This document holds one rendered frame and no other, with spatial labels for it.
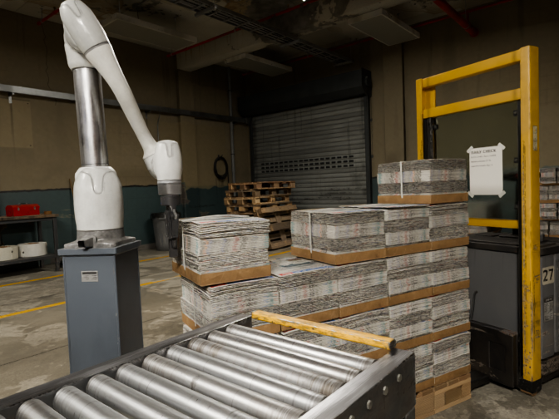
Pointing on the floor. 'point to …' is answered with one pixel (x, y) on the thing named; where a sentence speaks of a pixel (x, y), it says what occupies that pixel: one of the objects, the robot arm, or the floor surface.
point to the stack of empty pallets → (256, 196)
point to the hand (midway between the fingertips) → (173, 248)
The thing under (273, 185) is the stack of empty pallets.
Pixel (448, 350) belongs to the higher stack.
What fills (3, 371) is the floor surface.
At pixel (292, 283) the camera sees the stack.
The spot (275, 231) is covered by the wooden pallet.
